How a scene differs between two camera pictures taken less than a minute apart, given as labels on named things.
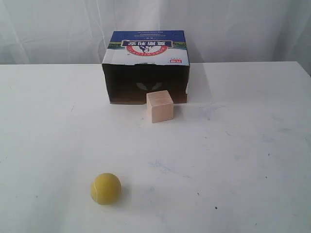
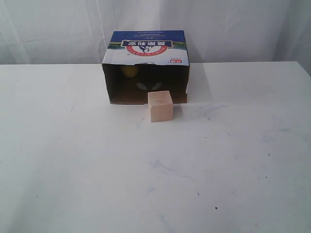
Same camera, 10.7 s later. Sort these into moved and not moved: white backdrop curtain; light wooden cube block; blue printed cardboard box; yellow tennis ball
Moved: yellow tennis ball
Not moved: light wooden cube block; blue printed cardboard box; white backdrop curtain
